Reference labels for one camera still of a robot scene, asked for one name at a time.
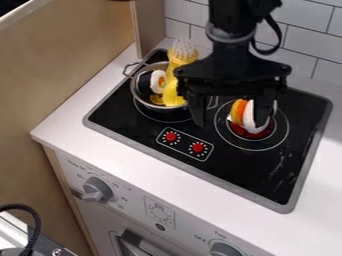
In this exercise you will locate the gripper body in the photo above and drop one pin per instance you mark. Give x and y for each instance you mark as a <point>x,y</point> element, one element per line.
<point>231,75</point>

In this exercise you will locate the black and white toy sushi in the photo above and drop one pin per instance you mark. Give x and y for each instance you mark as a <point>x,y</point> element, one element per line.
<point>153,81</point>

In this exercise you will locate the silver pot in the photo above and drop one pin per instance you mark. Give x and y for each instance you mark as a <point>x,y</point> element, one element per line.
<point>144,100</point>

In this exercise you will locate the toy stove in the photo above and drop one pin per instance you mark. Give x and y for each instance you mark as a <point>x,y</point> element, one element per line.
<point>240,160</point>

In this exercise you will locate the orange and white toy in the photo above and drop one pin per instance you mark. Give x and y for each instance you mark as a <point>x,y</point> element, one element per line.
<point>244,115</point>

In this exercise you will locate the yellow dish brush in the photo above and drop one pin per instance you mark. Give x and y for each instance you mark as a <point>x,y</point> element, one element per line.
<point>178,60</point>

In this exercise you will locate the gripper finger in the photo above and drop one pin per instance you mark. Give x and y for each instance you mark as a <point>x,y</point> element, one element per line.
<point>198,111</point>
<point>264,110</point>

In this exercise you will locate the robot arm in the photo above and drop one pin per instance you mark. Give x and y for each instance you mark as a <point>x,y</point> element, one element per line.
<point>231,16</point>

